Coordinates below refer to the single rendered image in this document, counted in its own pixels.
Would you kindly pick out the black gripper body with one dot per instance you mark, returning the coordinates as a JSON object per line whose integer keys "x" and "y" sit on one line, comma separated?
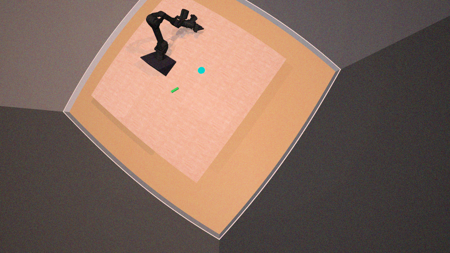
{"x": 189, "y": 25}

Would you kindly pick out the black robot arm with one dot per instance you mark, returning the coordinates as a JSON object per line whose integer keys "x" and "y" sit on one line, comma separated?
{"x": 154, "y": 22}

